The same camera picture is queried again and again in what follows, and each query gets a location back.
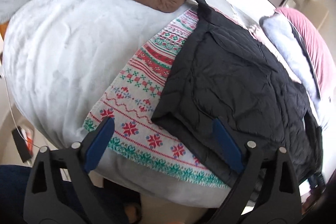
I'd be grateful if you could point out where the pink velvet pillow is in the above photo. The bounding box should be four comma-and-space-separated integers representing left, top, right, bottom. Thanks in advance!
275, 7, 335, 96

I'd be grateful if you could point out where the patterned nordic knit blanket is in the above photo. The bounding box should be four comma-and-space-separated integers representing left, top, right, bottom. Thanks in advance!
83, 7, 226, 188

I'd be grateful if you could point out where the black device on floor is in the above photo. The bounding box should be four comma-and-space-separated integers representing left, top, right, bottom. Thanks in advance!
11, 127, 33, 163

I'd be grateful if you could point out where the black quilted puffer jacket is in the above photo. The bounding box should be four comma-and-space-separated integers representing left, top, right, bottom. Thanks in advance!
151, 0, 323, 186

